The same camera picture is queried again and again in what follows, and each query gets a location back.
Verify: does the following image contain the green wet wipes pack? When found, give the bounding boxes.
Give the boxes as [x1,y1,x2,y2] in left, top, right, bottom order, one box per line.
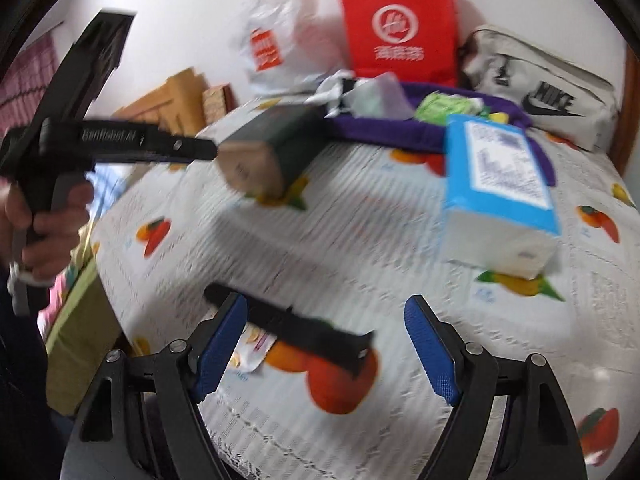
[415,91,484,126]

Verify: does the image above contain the black plastic bar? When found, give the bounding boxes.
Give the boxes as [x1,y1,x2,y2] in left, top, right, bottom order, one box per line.
[205,282,377,377]

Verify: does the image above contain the blue tissue pack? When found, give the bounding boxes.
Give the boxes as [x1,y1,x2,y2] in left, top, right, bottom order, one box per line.
[442,114,562,280]

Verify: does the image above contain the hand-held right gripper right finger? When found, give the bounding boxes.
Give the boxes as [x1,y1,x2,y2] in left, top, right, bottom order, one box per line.
[404,295,588,480]

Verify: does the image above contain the person's left forearm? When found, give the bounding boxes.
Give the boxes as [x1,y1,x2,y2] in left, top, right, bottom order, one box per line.
[0,270,76,480]

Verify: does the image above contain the dark green box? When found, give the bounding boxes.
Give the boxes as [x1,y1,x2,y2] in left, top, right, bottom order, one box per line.
[197,104,326,199]

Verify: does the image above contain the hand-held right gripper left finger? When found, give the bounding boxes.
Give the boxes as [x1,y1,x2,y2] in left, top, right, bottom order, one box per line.
[60,292,249,480]

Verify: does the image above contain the red paper bag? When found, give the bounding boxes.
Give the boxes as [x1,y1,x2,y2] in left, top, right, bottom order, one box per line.
[335,0,461,89]

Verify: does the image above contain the olive green cushion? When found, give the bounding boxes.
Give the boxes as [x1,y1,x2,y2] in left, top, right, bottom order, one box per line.
[45,255,126,417]

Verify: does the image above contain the light wooden furniture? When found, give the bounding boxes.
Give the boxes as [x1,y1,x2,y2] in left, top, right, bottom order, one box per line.
[112,67,208,136]

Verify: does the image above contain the brown wooden frame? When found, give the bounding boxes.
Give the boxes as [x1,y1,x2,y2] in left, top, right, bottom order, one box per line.
[611,40,640,177]

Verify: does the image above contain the fruit print tablecloth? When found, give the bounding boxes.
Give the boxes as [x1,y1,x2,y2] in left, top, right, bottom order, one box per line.
[92,97,635,480]

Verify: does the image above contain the white plastic shopping bag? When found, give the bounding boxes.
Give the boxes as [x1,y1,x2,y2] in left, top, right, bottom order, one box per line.
[230,0,347,99]

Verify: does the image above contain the person's left hand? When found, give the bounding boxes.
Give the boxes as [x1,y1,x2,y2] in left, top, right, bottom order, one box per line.
[4,182,95,286]

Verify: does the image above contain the purple towel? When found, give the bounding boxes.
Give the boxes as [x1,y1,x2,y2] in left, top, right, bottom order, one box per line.
[325,82,557,187]

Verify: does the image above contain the pink checked curtain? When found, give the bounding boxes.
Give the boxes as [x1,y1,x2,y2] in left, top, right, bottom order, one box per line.
[0,35,57,127]

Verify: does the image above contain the white sock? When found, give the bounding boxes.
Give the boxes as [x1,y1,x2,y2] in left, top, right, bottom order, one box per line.
[350,74,417,122]

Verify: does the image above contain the patterned small box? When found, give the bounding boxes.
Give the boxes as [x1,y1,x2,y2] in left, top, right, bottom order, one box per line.
[202,85,237,127]

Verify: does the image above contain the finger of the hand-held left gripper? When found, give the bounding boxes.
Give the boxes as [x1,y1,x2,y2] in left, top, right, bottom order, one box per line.
[147,127,219,162]

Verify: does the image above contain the beige waist bag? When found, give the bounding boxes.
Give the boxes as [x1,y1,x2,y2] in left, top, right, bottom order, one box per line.
[460,25,620,154]

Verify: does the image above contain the lemon print snack packet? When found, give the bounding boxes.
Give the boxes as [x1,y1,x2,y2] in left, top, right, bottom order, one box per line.
[227,327,277,374]

